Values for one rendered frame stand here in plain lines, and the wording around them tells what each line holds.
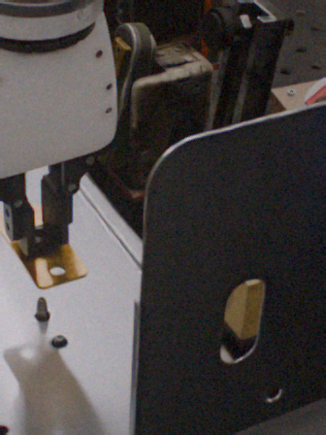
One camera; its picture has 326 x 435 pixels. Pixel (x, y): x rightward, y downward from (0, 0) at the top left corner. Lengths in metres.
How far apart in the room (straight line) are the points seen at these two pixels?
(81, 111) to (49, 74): 0.04
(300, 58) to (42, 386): 1.04
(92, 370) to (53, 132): 0.18
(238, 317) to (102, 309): 0.11
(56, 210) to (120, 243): 0.14
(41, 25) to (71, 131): 0.10
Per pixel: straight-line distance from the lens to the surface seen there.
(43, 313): 0.87
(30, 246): 0.81
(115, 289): 0.90
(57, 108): 0.74
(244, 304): 0.83
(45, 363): 0.85
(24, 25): 0.69
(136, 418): 0.56
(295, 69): 1.75
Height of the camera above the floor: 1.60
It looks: 39 degrees down
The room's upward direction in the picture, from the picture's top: 3 degrees clockwise
